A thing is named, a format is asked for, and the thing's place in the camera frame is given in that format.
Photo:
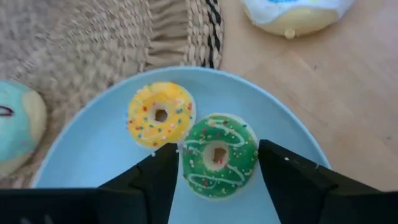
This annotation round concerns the small green frosted donut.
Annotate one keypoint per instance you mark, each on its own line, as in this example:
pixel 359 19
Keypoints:
pixel 236 161

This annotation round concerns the small yellow sprinkled donut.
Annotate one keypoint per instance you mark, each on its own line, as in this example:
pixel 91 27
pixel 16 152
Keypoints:
pixel 146 124

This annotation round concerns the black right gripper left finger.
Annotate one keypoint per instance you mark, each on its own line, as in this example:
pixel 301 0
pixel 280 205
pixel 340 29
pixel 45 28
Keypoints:
pixel 158 174

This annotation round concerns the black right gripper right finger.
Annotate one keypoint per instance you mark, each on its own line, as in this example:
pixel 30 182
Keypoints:
pixel 289 180

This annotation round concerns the large white teal-drizzled donut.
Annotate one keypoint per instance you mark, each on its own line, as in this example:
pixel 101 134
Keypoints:
pixel 295 21

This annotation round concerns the round woven straw placemat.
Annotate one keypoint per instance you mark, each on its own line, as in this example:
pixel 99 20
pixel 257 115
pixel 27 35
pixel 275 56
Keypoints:
pixel 93 37

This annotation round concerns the light blue plate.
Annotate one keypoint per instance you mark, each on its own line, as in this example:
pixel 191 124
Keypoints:
pixel 102 149

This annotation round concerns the large teal chocolate-drizzled donut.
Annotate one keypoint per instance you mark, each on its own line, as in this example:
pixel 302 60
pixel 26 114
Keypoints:
pixel 15 133

